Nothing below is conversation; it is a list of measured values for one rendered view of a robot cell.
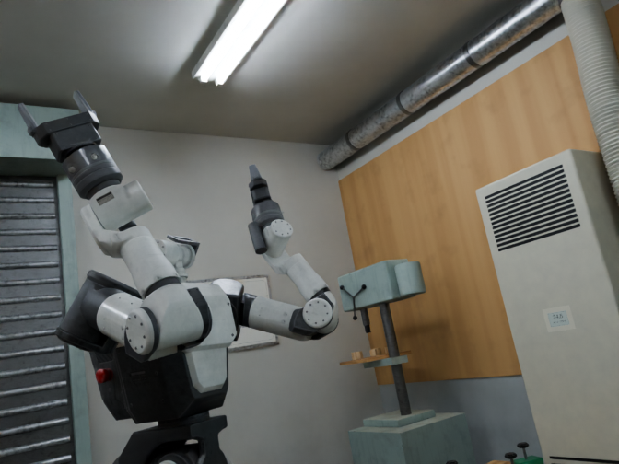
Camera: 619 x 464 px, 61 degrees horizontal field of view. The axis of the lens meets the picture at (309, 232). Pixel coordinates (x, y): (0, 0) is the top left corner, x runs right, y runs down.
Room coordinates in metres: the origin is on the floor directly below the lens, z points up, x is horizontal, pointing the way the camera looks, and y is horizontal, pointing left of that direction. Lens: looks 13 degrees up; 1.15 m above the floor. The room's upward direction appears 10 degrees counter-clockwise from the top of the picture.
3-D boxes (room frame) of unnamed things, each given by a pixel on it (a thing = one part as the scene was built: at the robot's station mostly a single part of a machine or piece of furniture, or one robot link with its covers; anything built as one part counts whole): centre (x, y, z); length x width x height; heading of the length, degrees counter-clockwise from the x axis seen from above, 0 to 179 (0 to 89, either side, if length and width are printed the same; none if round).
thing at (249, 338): (3.31, 0.59, 1.48); 0.64 x 0.02 x 0.46; 124
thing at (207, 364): (1.31, 0.40, 1.23); 0.34 x 0.30 x 0.36; 154
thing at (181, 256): (1.27, 0.35, 1.44); 0.10 x 0.07 x 0.09; 154
